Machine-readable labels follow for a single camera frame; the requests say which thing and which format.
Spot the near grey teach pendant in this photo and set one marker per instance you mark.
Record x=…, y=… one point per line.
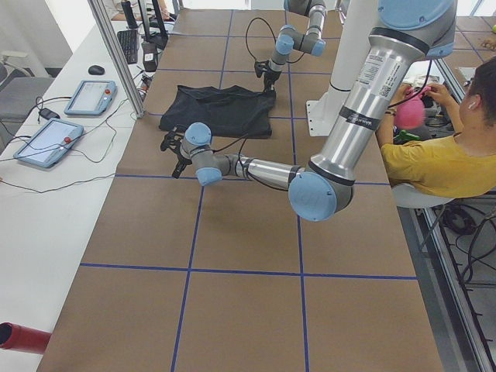
x=50, y=143

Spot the pink plush toy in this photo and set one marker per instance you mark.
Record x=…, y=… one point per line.
x=411, y=114

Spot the aluminium frame post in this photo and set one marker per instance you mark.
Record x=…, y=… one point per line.
x=114, y=49

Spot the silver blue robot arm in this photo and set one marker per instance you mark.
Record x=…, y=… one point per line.
x=379, y=43
x=289, y=39

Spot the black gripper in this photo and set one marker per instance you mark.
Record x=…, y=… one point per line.
x=181, y=158
x=270, y=78

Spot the person in yellow shirt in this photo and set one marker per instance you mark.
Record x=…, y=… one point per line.
x=457, y=166

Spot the black computer mouse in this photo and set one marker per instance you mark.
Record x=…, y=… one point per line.
x=96, y=70

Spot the red cylinder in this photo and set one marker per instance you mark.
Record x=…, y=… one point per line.
x=23, y=339

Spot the black keyboard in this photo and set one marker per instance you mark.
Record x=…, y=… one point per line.
x=128, y=40

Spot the brown paper table cover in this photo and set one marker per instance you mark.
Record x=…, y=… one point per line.
x=179, y=277

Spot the black box device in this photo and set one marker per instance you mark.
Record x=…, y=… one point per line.
x=150, y=60

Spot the far grey teach pendant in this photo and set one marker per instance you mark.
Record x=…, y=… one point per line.
x=91, y=98

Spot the grey teach pendant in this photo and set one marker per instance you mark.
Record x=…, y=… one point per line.
x=91, y=98
x=50, y=143

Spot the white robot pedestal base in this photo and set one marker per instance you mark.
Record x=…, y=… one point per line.
x=357, y=18

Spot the black graphic t-shirt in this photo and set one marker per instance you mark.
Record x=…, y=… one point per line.
x=229, y=112

